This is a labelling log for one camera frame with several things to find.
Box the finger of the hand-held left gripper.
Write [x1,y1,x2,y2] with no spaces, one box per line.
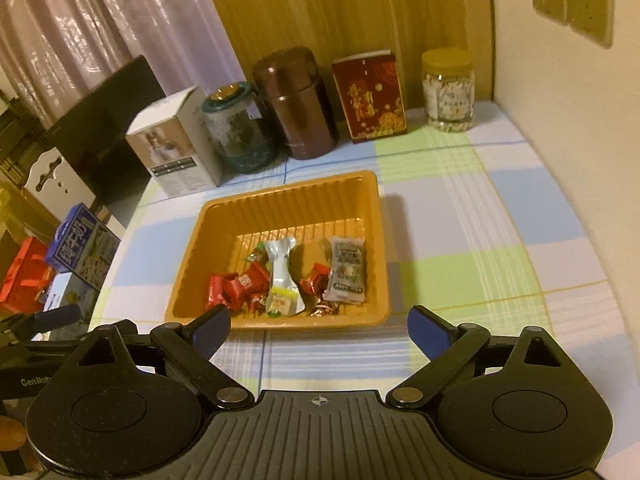
[0,305,83,347]

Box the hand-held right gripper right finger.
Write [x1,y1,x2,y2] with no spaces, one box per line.
[385,305,577,411]

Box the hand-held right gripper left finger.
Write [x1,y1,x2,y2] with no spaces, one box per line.
[62,304,256,411]

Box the large red snack packet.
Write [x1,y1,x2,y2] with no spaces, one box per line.
[206,274,228,311]

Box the green and white snack packet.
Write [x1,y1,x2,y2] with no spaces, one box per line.
[264,238,306,319]

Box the clear dark-print snack packet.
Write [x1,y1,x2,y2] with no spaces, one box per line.
[320,236,367,306]

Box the orange plastic tray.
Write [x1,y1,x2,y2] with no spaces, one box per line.
[165,170,392,331]

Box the person's left hand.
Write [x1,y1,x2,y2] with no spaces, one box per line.
[0,416,26,453]

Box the red gift box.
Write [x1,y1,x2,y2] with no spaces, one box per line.
[0,236,56,316]

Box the blue milk carton box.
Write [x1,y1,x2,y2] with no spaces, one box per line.
[44,203,121,291]

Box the white wooden chair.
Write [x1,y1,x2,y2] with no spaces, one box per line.
[22,147,96,211]

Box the white product box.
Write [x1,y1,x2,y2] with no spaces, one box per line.
[125,85,223,197]

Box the black metal rack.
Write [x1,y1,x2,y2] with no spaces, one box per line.
[0,90,56,191]

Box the black chair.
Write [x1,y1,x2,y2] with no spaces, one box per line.
[47,55,168,211]

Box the green glass jar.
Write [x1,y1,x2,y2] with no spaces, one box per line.
[201,82,278,175]

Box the clear plastic jar yellow lid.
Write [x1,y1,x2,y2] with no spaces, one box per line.
[420,49,475,132]

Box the brown metal canister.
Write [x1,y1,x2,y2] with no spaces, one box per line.
[251,46,340,161]

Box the red gold-print box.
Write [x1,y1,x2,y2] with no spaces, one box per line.
[331,50,408,145]

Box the sheer pink curtain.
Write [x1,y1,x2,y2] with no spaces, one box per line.
[0,0,246,131]

